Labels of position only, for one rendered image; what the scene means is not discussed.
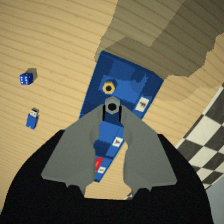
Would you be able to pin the brass hex nut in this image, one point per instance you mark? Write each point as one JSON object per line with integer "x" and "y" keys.
{"x": 108, "y": 87}

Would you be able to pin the blue die with white pips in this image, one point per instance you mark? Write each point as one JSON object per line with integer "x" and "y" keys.
{"x": 26, "y": 78}

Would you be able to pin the grey hex nut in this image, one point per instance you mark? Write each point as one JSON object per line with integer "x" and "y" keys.
{"x": 112, "y": 105}

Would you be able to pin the blue bin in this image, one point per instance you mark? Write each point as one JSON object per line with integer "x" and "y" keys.
{"x": 129, "y": 83}

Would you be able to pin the red aa battery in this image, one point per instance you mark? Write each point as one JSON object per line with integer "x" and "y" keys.
{"x": 98, "y": 161}

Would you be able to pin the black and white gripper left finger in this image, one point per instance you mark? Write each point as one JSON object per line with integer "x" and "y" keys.
{"x": 67, "y": 158}

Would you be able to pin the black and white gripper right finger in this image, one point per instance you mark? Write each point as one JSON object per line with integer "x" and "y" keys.
{"x": 152, "y": 162}

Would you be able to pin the blue usb stick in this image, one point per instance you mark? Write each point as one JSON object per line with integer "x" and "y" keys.
{"x": 32, "y": 119}

